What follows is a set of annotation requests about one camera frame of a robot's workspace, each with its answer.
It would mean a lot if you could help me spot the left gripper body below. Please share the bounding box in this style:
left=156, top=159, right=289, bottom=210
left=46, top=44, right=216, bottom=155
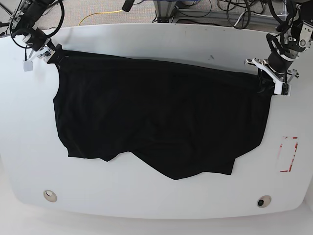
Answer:
left=254, top=52, right=299, bottom=83

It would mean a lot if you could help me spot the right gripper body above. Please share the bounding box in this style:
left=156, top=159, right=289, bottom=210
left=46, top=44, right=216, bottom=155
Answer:
left=23, top=37, right=55, bottom=61

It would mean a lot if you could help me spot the black T-shirt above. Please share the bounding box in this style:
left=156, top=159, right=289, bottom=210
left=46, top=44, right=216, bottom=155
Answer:
left=53, top=50, right=272, bottom=180

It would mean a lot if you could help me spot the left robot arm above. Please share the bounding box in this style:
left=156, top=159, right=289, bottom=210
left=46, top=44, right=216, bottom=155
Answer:
left=245, top=0, right=313, bottom=96

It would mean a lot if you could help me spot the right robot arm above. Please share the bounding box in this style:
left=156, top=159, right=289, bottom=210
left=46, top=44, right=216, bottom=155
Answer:
left=9, top=0, right=65, bottom=71

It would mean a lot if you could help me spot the red tape rectangle marking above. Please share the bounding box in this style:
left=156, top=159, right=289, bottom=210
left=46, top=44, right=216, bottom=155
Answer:
left=276, top=136, right=299, bottom=173

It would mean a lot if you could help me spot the right table grommet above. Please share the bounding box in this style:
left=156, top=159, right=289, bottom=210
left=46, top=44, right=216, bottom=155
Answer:
left=257, top=195, right=271, bottom=208

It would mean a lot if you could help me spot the table grommet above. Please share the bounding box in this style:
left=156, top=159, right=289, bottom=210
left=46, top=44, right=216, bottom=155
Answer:
left=257, top=195, right=271, bottom=208
left=43, top=190, right=57, bottom=203

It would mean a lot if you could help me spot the left table grommet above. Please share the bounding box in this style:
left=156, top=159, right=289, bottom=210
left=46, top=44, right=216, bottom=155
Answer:
left=43, top=190, right=57, bottom=203

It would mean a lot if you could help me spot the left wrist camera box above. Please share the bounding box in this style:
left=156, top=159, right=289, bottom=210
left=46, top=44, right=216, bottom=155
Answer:
left=274, top=82, right=291, bottom=96

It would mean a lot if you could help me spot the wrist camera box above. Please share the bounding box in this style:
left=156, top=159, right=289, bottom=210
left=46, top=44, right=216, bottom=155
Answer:
left=23, top=60, right=33, bottom=72
left=274, top=82, right=291, bottom=96

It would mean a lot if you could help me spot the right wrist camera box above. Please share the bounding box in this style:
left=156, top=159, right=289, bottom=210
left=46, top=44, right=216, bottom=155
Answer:
left=23, top=60, right=33, bottom=72

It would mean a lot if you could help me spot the yellow cable on floor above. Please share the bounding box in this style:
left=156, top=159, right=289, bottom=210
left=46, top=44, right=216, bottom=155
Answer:
left=78, top=9, right=123, bottom=26

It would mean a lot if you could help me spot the aluminium table leg frame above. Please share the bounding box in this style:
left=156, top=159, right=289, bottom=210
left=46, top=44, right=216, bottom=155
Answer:
left=153, top=0, right=179, bottom=24

